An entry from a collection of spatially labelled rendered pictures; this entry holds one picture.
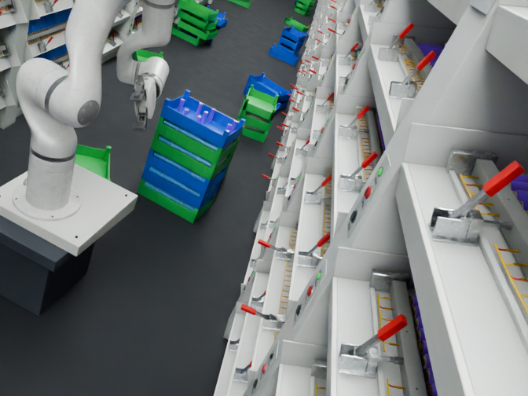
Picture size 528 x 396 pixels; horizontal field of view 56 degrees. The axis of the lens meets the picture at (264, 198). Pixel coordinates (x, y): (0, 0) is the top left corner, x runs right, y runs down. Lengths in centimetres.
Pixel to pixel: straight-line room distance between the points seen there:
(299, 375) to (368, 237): 26
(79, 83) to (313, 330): 86
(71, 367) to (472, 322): 135
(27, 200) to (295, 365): 102
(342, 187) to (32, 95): 84
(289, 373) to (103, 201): 101
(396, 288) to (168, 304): 127
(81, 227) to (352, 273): 101
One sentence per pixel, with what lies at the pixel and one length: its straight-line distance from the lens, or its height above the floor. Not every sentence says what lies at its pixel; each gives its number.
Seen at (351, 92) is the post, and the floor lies 97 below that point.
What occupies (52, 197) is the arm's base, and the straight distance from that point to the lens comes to 155.
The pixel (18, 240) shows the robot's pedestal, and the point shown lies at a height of 28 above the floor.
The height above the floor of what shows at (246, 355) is 33.
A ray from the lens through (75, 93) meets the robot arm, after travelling 133.
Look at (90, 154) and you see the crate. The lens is 248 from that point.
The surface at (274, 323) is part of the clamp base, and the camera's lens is 114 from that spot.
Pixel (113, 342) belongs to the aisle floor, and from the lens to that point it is 169.
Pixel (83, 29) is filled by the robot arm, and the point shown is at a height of 87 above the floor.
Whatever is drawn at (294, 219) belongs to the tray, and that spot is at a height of 56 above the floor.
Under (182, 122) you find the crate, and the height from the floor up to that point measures 42.
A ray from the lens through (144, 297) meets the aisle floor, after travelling 185.
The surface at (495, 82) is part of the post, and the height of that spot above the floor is 122.
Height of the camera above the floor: 130
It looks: 29 degrees down
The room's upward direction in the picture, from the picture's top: 25 degrees clockwise
